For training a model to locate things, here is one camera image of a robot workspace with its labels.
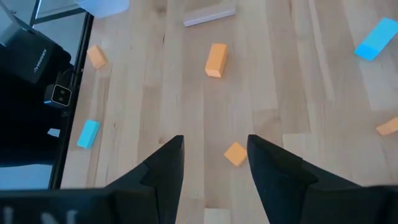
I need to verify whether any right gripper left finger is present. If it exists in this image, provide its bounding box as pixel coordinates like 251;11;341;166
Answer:
104;134;185;224

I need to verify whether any long natural wood plank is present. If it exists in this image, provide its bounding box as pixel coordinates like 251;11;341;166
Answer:
182;7;236;28

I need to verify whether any orange wooden block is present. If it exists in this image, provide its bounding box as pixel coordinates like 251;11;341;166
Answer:
375;116;398;136
86;44;108;70
223;141;249;168
204;42;229;78

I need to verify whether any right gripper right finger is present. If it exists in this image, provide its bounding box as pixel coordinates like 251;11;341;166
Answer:
247;134;363;224

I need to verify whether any turquoise wooden block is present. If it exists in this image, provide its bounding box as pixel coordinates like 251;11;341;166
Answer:
354;17;398;62
76;119;101;150

